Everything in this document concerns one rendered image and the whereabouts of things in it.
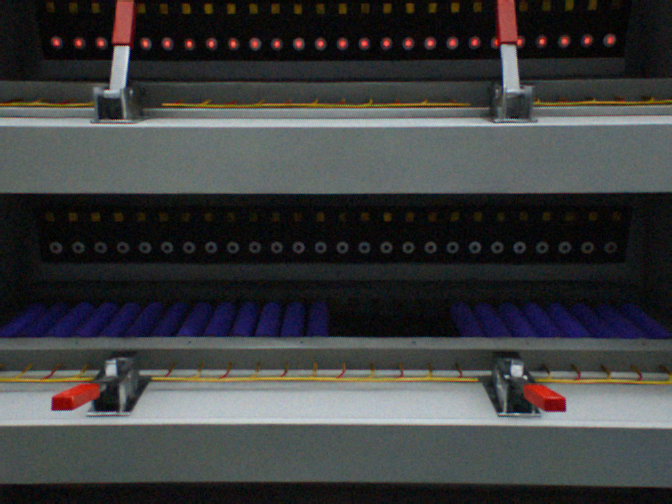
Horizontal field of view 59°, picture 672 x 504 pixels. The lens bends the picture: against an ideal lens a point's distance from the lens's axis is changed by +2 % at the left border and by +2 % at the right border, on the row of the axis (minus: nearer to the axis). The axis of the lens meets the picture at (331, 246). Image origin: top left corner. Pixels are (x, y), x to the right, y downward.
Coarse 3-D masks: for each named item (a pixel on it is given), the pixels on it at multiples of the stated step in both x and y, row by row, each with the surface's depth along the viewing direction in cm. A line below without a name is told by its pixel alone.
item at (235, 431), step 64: (0, 256) 54; (0, 320) 52; (0, 384) 42; (64, 384) 42; (192, 384) 42; (256, 384) 42; (320, 384) 42; (384, 384) 42; (448, 384) 42; (576, 384) 42; (640, 384) 42; (0, 448) 38; (64, 448) 38; (128, 448) 38; (192, 448) 38; (256, 448) 38; (320, 448) 38; (384, 448) 38; (448, 448) 38; (512, 448) 38; (576, 448) 38; (640, 448) 37
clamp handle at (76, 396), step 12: (108, 372) 39; (84, 384) 35; (96, 384) 35; (108, 384) 37; (60, 396) 32; (72, 396) 32; (84, 396) 33; (96, 396) 35; (60, 408) 32; (72, 408) 32
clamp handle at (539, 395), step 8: (512, 368) 38; (520, 368) 38; (512, 376) 38; (520, 376) 38; (512, 384) 38; (520, 384) 36; (528, 384) 36; (528, 392) 34; (536, 392) 33; (544, 392) 33; (552, 392) 33; (536, 400) 33; (544, 400) 32; (552, 400) 32; (560, 400) 32; (544, 408) 32; (552, 408) 32; (560, 408) 32
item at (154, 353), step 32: (0, 352) 42; (32, 352) 42; (64, 352) 42; (96, 352) 42; (160, 352) 42; (192, 352) 42; (224, 352) 42; (256, 352) 42; (288, 352) 42; (320, 352) 42; (352, 352) 42; (384, 352) 42; (416, 352) 42; (448, 352) 42; (480, 352) 42; (544, 352) 42; (576, 352) 42; (608, 352) 42; (640, 352) 42
